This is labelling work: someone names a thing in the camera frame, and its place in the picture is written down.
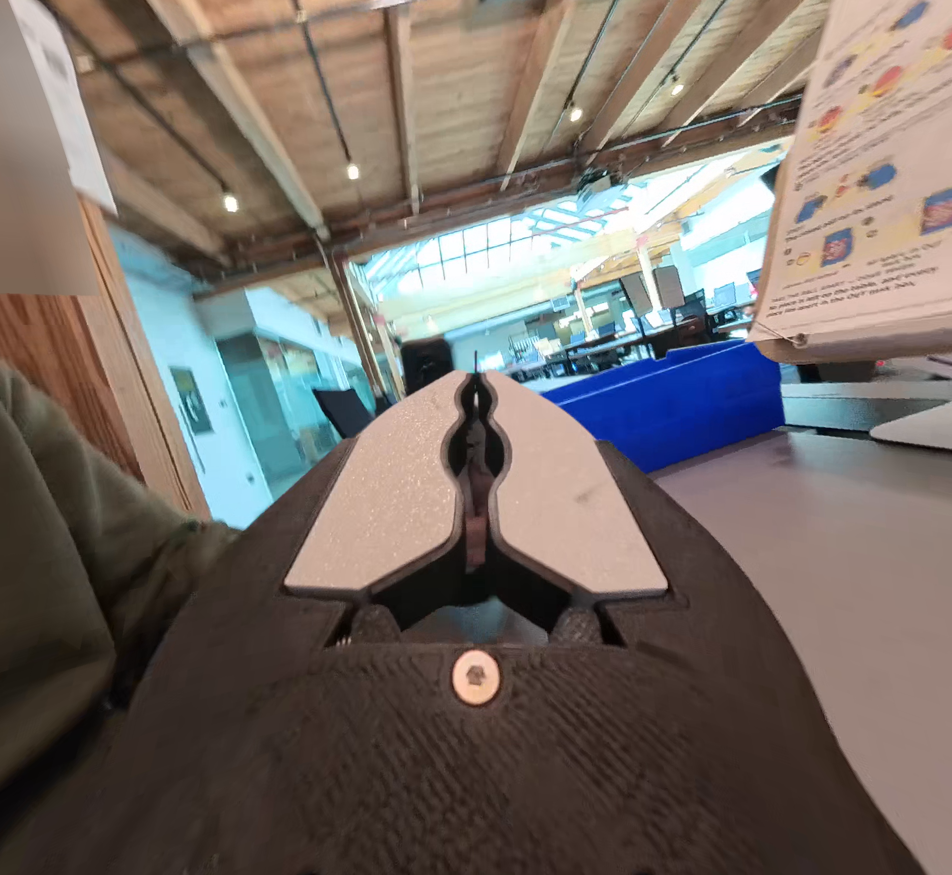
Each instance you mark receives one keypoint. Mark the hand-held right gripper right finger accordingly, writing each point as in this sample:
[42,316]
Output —
[580,510]

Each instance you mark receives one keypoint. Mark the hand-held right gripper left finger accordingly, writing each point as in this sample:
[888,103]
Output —
[372,510]

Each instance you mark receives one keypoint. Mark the black office chair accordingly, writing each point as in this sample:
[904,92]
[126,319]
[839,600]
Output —
[342,410]

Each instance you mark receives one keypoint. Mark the blue plastic bin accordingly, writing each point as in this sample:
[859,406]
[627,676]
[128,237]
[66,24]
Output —
[669,406]

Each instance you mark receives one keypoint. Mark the long dark desk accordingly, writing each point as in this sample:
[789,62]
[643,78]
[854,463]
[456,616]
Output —
[632,347]

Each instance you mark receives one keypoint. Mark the ceiling mounted projector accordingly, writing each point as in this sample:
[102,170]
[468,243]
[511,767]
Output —
[595,181]

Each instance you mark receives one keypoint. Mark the person's olive hoodie torso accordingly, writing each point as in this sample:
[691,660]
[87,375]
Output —
[52,555]

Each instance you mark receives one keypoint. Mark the black monitor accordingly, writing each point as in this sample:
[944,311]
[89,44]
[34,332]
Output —
[773,178]

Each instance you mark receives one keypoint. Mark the white paper notice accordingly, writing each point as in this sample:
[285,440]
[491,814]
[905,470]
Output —
[89,131]

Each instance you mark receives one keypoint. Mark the instruction board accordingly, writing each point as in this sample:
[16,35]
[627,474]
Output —
[863,183]

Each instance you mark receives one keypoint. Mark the dark wall picture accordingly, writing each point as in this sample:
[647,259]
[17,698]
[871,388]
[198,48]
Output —
[192,399]

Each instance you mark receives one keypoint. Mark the wooden post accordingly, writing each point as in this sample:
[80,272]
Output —
[89,384]

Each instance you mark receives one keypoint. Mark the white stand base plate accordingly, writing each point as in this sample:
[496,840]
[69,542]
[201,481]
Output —
[918,428]

